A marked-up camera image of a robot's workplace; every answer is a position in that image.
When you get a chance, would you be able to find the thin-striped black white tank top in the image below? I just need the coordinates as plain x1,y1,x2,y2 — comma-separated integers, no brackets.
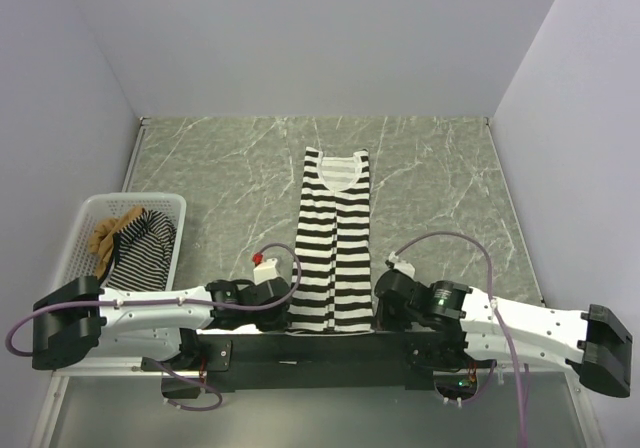
104,210,176,292

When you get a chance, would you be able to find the white plastic basket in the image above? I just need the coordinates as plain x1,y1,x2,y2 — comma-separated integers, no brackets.
55,193,186,291

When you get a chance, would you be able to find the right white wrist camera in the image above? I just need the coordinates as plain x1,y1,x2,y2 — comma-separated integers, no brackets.
386,252,416,279

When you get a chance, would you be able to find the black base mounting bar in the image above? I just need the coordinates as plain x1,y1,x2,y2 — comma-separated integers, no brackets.
140,331,499,402

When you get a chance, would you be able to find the wide-striped black white tank top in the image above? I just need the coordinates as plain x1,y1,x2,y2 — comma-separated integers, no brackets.
288,147,373,335

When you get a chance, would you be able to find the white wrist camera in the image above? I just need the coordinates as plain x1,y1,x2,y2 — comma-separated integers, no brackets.
252,253,280,285
386,252,416,279

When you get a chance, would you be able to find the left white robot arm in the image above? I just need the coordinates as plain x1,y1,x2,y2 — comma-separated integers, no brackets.
32,276,291,371

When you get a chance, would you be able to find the tan tank top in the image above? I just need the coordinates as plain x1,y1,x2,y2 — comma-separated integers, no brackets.
88,205,145,279

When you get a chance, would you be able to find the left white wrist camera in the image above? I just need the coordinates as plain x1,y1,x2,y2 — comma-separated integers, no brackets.
252,253,280,285

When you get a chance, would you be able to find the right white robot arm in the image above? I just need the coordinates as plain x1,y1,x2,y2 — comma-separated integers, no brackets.
374,269,633,398

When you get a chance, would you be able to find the aluminium frame rail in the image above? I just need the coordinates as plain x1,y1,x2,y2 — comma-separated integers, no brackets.
60,336,573,376

